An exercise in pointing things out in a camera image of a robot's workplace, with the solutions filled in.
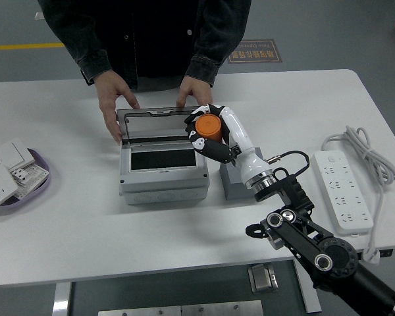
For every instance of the person's right hand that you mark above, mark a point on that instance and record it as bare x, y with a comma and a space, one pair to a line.
110, 95

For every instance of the person's left hand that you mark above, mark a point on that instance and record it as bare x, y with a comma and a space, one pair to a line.
194, 90

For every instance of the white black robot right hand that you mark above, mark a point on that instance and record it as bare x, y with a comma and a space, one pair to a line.
240, 135

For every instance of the orange cylinder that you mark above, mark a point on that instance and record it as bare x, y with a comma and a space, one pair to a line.
209, 126

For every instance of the grey electrical box clear lid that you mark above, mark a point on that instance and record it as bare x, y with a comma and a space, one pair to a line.
164, 194

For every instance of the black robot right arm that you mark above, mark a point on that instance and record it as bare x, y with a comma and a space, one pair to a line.
296, 233

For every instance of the person's right forearm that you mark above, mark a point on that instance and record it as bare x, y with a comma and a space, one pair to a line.
85, 56

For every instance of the person's left forearm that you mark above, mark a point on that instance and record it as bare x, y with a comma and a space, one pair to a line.
214, 46

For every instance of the grey cube with round hole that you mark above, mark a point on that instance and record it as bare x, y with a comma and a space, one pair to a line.
233, 187

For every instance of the person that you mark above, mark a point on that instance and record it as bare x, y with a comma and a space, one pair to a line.
145, 33

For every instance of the brown floor sign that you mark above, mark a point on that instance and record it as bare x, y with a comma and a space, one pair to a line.
260, 52

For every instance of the yellow floor tape line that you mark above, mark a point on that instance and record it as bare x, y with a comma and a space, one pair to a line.
19, 46

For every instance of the grey metal floor plate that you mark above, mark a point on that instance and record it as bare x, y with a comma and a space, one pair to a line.
37, 15

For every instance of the white power strip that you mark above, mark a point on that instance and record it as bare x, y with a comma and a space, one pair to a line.
345, 187

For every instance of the small white socket insert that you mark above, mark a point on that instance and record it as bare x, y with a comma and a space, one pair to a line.
19, 176

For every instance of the purple plastic tray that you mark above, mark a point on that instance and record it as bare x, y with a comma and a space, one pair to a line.
36, 195

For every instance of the silver metal block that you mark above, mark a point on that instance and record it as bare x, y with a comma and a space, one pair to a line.
262, 278

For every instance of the white table leg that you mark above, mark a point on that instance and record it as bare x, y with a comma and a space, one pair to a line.
307, 296
61, 299

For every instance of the black table control panel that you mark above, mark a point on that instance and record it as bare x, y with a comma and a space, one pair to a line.
386, 253

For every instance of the white grid socket frame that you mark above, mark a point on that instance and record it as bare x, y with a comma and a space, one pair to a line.
36, 174

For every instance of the white wall switch panel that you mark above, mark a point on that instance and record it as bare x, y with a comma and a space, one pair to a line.
11, 154

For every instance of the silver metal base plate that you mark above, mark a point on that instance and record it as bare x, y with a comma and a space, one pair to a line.
181, 310

